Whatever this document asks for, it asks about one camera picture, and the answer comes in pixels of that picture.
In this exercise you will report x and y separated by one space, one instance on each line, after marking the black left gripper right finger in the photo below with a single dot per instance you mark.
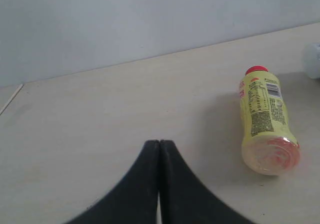
184 199

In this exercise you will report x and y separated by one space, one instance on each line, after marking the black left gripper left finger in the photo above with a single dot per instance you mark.
134 200

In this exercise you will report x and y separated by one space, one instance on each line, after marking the yellow bottle with red cap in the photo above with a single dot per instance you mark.
268 146

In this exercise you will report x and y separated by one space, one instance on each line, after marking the green label white bottle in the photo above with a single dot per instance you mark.
311 60

